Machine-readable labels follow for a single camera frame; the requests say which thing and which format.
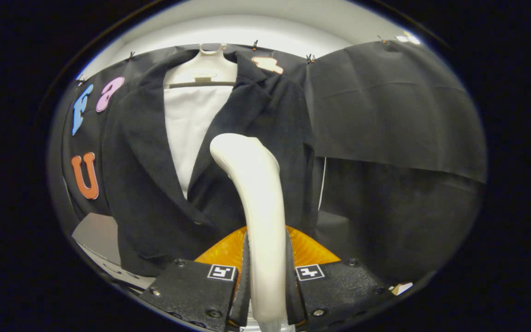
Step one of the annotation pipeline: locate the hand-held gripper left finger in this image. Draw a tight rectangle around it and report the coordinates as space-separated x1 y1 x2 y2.
137 226 251 332

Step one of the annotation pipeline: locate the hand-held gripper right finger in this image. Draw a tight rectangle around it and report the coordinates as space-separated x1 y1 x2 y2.
285 226 397 332

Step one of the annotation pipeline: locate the white garment steamer head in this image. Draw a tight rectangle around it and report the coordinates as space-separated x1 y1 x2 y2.
209 133 289 326

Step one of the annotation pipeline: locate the black jacket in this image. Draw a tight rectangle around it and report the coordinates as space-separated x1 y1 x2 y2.
101 48 319 277

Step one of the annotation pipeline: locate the small cardboard box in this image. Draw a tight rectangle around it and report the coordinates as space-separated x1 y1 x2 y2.
389 281 413 296

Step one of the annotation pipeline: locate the grey cabinet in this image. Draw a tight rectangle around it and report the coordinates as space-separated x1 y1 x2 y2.
72 212 155 291

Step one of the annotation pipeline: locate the white dress form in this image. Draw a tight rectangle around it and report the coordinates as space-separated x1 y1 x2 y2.
163 43 238 200

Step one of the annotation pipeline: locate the black backdrop cloth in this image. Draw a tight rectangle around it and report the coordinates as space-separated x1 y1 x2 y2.
47 39 487 284

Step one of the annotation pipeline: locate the row of small backdrop clips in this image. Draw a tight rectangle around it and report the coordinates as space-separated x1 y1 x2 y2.
77 36 388 86

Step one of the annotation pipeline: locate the thin white hanging cable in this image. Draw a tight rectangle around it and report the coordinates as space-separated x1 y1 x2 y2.
318 157 327 211

